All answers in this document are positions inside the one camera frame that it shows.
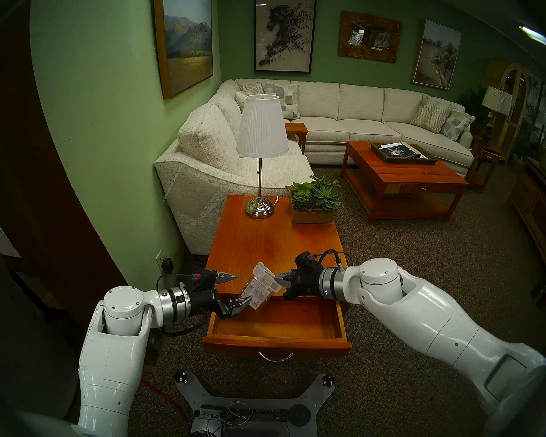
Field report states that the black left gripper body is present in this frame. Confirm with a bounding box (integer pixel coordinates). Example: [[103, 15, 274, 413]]
[[189, 268, 228, 316]]

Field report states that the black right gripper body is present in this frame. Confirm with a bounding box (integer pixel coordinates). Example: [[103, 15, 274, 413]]
[[283, 252, 324, 301]]

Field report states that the clear plastic blister package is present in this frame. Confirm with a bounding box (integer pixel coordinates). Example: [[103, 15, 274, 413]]
[[242, 262, 283, 310]]

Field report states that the wooden drawer with metal handle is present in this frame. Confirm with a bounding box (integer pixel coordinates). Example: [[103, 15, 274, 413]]
[[202, 297, 353, 363]]

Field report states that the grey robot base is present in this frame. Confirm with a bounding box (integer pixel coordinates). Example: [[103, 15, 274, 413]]
[[174, 370, 336, 437]]

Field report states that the orange wooden end table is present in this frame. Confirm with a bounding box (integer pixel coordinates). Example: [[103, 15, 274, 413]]
[[206, 195, 357, 311]]

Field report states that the succulent plant in wooden box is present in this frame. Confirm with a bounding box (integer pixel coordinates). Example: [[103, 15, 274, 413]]
[[286, 177, 342, 225]]

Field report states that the black power strip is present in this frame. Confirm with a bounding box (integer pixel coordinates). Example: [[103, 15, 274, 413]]
[[200, 405, 289, 423]]

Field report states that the orange wooden coffee table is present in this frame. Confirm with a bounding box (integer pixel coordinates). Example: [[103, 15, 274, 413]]
[[340, 141, 469, 225]]

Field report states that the small wooden side table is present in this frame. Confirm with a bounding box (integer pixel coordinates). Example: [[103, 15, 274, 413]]
[[284, 122, 309, 155]]

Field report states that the table lamp white pleated shade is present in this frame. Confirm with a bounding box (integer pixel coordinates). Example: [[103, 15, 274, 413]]
[[236, 95, 289, 219]]

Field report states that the black book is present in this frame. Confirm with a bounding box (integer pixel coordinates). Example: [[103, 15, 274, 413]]
[[380, 143, 421, 159]]

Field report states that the dark wooden tray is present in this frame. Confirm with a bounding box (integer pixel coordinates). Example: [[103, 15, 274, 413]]
[[370, 142, 438, 165]]

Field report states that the cream sectional sofa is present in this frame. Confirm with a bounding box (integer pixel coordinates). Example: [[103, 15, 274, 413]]
[[155, 79, 476, 255]]

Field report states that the grey patch patterned pillow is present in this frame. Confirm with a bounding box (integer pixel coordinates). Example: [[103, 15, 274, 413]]
[[265, 83, 301, 121], [440, 109, 476, 142]]

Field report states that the dark brown wooden door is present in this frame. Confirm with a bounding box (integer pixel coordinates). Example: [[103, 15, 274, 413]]
[[0, 0, 128, 327]]

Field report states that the grey upholstered chair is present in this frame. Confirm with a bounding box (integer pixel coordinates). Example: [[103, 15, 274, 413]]
[[0, 227, 80, 423]]

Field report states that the beige striped pillow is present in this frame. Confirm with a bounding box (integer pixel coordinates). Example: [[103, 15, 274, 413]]
[[410, 95, 454, 134]]

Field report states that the dark wooden side table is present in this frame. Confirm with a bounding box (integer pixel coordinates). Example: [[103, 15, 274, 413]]
[[465, 140, 502, 194]]

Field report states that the mountain landscape painting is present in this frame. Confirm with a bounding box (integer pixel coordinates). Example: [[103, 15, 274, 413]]
[[154, 0, 214, 100]]

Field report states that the rustic wooden framed mirror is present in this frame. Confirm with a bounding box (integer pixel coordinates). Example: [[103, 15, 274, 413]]
[[338, 10, 403, 63]]

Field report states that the brown wooden sideboard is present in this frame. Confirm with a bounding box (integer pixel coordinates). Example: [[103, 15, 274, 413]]
[[509, 158, 546, 270]]

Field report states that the dark green floor plant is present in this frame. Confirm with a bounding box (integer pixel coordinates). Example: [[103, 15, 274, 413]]
[[460, 88, 490, 122]]

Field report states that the black framed horse artwork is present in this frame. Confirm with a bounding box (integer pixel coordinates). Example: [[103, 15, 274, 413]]
[[254, 0, 317, 74]]

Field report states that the tree landscape painting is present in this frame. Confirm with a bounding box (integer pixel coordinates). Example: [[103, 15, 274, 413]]
[[411, 19, 462, 91]]

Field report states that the lamp with wrapped white shade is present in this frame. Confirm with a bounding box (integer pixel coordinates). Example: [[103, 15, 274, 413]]
[[482, 86, 513, 132]]

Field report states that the arched light wooden cabinet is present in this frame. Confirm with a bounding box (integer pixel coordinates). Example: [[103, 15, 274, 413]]
[[481, 59, 531, 161]]

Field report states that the ceiling light panel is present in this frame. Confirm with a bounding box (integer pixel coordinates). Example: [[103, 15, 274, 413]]
[[519, 25, 546, 49]]

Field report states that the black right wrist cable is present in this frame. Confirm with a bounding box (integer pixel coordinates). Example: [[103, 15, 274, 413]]
[[316, 249, 354, 272]]

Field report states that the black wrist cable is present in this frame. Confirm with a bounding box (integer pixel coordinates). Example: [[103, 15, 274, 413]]
[[316, 249, 354, 272], [162, 313, 210, 337]]

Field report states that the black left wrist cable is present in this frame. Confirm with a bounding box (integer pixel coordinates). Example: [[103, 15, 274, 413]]
[[162, 313, 210, 337]]

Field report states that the red cable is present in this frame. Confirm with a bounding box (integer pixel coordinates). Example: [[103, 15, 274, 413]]
[[139, 379, 189, 421]]

